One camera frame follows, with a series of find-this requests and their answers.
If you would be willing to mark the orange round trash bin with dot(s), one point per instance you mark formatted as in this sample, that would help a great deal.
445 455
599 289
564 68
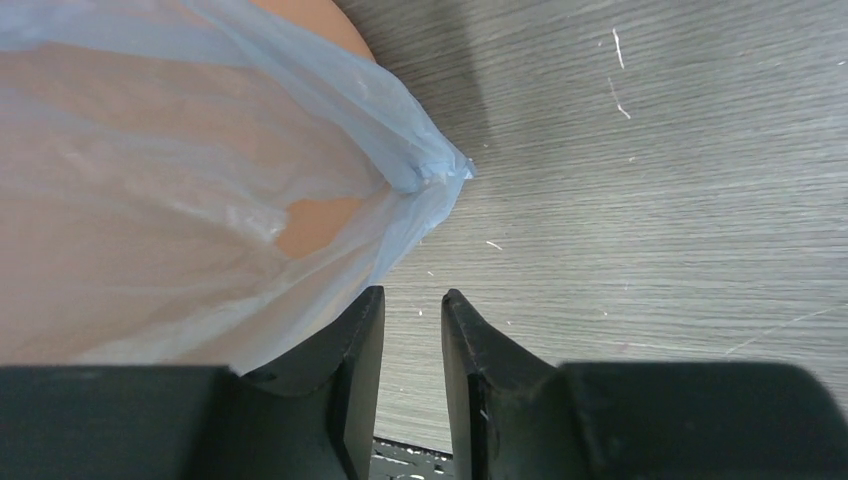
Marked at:
314 224

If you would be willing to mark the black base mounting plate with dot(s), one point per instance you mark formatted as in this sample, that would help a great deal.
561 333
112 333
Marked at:
392 460

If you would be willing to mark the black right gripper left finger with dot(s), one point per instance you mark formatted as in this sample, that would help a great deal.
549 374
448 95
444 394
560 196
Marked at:
308 414

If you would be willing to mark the light blue trash bag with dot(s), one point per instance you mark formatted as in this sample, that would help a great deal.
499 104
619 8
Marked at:
149 153

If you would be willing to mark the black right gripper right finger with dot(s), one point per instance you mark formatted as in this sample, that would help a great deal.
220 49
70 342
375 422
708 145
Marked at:
514 416

